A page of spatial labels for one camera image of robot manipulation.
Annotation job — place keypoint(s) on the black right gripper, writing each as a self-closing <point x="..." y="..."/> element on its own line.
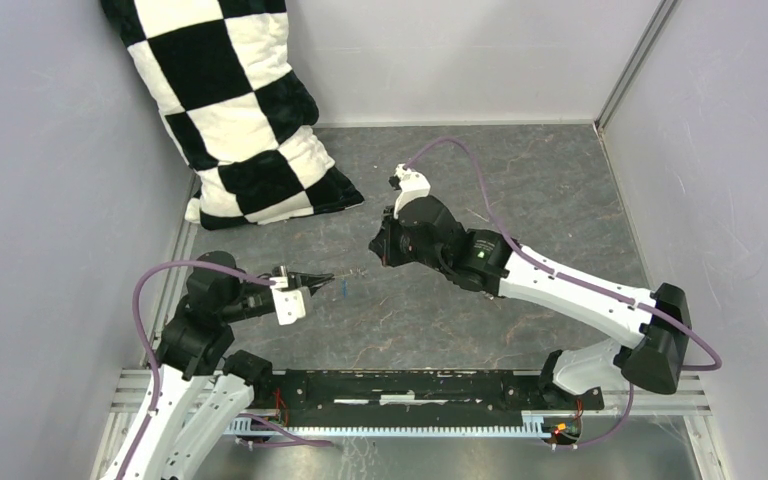
<point x="383" y="243"/>

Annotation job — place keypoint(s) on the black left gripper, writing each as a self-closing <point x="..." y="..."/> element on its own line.
<point x="314" y="281"/>

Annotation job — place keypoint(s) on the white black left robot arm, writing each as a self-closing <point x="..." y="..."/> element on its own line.
<point x="196" y="388"/>

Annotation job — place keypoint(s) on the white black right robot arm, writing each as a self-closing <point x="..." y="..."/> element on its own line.
<point x="646" y="341"/>

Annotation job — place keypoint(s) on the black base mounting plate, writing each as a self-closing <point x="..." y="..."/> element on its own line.
<point x="414" y="398"/>

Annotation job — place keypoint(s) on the black white checkered pillow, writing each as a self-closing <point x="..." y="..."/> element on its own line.
<point x="236" y="111"/>

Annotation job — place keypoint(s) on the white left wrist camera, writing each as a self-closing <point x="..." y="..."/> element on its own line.
<point x="291" y="306"/>

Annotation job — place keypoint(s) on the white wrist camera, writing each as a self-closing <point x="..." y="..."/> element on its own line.
<point x="291" y="306"/>
<point x="410" y="184"/>

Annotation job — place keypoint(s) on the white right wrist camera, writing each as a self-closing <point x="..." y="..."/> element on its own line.
<point x="410" y="184"/>

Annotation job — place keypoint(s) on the white slotted cable duct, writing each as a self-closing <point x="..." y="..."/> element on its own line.
<point x="525" y="426"/>

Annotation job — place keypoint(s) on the aluminium corner frame post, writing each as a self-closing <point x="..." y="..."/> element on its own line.
<point x="646" y="42"/>

